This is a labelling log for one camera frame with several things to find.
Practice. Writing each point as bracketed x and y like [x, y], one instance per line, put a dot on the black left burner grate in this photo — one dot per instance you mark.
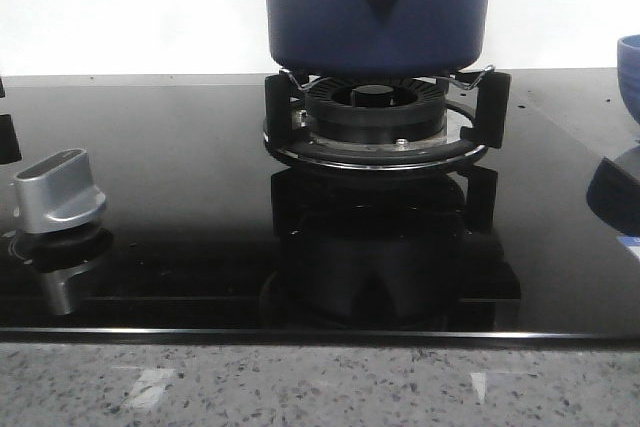
[10, 149]

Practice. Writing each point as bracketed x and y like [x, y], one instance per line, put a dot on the light blue ceramic bowl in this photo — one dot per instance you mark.
[628, 73]

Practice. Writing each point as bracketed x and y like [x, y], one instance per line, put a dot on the black gas burner head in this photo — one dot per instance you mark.
[375, 111]

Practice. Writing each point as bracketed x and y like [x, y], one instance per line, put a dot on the blue sticker on stove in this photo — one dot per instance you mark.
[632, 244]

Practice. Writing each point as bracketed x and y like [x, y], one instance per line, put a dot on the black glass gas stove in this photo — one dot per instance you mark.
[205, 238]

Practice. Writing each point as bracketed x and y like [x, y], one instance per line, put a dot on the black pot support grate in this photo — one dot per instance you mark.
[476, 106]

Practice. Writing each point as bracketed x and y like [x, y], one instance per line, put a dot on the dark blue cooking pot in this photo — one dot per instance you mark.
[376, 38]

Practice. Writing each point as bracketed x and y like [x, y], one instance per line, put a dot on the silver stove control knob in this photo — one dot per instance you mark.
[58, 193]

